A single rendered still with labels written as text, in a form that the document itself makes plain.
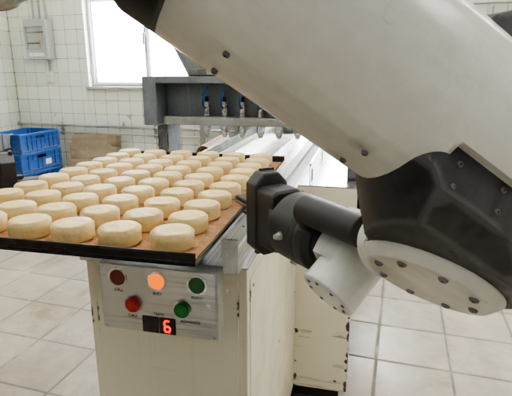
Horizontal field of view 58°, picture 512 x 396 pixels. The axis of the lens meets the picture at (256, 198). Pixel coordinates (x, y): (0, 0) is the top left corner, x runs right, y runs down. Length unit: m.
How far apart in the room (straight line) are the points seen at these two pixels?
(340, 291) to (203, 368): 0.56
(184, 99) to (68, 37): 4.16
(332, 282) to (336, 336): 1.23
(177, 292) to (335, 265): 0.46
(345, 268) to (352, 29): 0.34
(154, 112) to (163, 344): 0.86
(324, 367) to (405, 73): 1.63
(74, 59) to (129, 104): 0.81
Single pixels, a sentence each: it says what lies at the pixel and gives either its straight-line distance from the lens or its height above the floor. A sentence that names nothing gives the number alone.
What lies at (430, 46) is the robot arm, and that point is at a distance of 0.19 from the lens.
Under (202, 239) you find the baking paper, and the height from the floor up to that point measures 1.00.
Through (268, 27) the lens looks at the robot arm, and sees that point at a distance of 0.18.
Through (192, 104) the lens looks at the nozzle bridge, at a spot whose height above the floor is 1.08.
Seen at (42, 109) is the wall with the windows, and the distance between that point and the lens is 6.05.
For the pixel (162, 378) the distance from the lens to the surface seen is 1.06.
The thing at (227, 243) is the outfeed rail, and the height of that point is 0.90.
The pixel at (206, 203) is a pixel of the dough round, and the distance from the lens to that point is 0.64.
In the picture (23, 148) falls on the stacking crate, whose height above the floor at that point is 0.47.
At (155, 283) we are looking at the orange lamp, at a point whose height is 0.81.
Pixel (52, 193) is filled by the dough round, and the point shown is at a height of 1.02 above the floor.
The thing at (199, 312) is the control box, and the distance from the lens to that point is 0.90.
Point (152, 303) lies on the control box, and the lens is 0.93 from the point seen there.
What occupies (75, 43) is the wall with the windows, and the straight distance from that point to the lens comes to 5.70.
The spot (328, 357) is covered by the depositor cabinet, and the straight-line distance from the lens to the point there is 1.76.
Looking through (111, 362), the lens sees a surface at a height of 0.60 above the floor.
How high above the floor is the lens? 1.19
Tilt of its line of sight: 15 degrees down
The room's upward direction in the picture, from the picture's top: straight up
